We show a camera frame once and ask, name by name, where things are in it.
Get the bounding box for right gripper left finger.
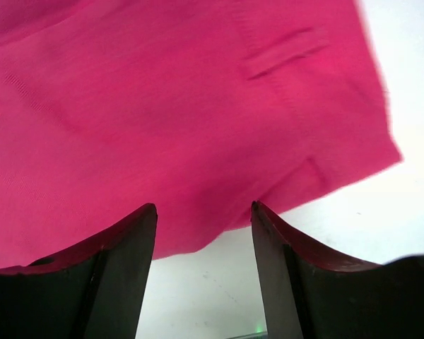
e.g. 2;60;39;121
0;203;158;338

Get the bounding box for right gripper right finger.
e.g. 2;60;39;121
251;201;424;338

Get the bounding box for pink trousers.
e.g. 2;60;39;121
0;1;401;268

